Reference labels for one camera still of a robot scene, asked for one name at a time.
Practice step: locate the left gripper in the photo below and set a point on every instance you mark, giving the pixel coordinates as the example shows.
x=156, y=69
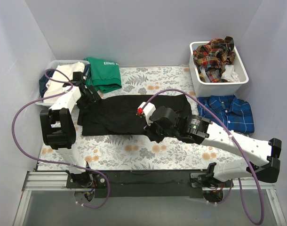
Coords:
x=91, y=93

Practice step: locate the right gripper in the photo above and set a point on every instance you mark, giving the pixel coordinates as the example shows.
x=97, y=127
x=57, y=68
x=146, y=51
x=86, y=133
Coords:
x=154, y=132

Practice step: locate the black long sleeve shirt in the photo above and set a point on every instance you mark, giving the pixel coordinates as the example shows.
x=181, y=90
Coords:
x=113, y=116

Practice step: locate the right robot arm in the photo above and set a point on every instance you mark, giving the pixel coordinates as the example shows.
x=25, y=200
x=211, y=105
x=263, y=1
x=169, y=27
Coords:
x=259, y=158

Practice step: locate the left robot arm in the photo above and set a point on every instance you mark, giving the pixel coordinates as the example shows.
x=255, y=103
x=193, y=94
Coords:
x=59, y=132

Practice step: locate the green t-shirt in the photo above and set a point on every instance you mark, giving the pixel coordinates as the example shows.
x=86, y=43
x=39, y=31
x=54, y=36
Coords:
x=104, y=75

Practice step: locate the white folded garment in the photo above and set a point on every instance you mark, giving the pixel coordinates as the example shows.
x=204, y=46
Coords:
x=56, y=87

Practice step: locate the navy blue garment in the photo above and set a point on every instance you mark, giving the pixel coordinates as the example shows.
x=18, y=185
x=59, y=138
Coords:
x=43, y=82

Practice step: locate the white plastic bin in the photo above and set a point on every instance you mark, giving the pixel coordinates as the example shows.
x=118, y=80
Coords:
x=203, y=89

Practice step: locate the floral table cloth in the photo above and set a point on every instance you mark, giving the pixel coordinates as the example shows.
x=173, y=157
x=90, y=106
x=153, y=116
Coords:
x=115, y=152

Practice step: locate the blue plaid folded shirt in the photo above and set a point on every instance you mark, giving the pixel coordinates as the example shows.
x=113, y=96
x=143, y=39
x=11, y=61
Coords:
x=236, y=114

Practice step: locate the white garment in bin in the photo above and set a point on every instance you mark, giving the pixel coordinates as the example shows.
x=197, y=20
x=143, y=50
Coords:
x=229, y=74

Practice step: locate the red plaid shirt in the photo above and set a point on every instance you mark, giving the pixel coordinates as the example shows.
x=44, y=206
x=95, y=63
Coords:
x=211, y=59

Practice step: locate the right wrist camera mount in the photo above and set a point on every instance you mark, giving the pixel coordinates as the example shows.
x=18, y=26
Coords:
x=146, y=111

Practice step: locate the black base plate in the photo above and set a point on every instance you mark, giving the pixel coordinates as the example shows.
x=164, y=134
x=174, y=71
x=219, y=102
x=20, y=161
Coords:
x=148, y=183

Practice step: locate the aluminium frame rail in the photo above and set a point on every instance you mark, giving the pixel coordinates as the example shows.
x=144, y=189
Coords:
x=46, y=201

